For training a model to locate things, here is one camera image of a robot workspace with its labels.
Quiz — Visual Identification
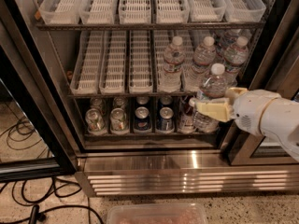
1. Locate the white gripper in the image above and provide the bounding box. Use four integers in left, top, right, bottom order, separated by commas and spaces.
195, 87, 281, 136

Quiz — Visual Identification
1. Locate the water bottle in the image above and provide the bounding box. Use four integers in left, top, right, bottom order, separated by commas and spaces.
218, 29, 250, 86
161, 36, 186, 92
193, 63, 227, 133
187, 36, 216, 91

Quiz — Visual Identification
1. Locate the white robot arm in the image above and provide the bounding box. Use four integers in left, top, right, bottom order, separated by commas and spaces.
195, 87, 299, 161

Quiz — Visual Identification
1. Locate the brown tea bottle left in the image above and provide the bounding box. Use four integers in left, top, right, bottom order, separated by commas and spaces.
178, 97, 195, 133

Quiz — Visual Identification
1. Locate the stainless steel display fridge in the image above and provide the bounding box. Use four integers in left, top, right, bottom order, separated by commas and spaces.
0, 0, 299, 196

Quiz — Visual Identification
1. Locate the middle clear tray far right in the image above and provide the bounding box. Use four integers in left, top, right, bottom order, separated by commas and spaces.
211, 28, 254, 89

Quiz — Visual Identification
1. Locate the clear tray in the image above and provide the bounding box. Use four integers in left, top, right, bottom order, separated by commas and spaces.
211, 28, 254, 89
175, 30, 209, 92
78, 0, 118, 24
129, 31, 153, 94
39, 0, 82, 25
188, 0, 226, 22
99, 31, 127, 94
154, 31, 178, 92
224, 0, 266, 22
70, 31, 104, 95
155, 0, 190, 24
119, 0, 151, 24

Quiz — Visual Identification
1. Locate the blue pepsi can rear right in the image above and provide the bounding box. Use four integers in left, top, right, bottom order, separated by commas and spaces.
158, 96, 173, 108

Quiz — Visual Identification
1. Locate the blue pepsi can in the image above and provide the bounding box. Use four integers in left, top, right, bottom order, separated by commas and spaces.
158, 96, 173, 108
136, 96, 150, 108
157, 107, 175, 133
134, 106, 152, 133

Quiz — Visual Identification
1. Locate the blue pepsi can front right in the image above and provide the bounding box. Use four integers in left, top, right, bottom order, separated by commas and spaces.
157, 107, 175, 133

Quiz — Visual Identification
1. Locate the blue pepsi can rear left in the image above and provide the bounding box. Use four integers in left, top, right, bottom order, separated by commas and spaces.
136, 96, 150, 108

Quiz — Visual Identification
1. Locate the blue pepsi can front left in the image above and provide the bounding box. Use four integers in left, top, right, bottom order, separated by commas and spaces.
134, 106, 152, 133

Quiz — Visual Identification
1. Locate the top clear tray far right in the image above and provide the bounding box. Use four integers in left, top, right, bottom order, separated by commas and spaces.
224, 0, 266, 22

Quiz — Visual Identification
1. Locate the green soda can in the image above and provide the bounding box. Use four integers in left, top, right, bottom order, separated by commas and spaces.
113, 97, 128, 110
90, 97, 106, 110
110, 108, 129, 134
85, 108, 107, 135

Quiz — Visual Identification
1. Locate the green soda can rear left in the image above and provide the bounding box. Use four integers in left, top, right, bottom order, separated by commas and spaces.
90, 97, 106, 110

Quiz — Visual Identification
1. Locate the green soda can front left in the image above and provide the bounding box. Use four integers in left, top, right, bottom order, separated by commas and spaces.
85, 108, 107, 135

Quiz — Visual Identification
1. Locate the middle clear tray far left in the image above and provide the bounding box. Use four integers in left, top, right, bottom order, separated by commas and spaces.
70, 31, 104, 95

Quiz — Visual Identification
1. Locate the clear plastic bin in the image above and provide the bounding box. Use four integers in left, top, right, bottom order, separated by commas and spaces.
107, 203, 208, 224

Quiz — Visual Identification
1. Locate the top clear tray far left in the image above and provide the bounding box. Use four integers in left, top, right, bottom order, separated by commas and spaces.
39, 0, 82, 25

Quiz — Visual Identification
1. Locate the middle wire fridge shelf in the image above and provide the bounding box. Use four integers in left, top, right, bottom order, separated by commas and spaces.
68, 91, 196, 99

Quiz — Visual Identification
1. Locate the wire fridge shelf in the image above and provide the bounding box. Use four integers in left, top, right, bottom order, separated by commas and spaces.
36, 21, 264, 31
68, 91, 196, 99

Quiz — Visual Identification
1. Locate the top wire fridge shelf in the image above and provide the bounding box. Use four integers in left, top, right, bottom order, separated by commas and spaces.
36, 21, 264, 31

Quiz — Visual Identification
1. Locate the black floor cable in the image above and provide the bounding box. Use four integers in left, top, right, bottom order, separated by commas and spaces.
0, 115, 105, 224

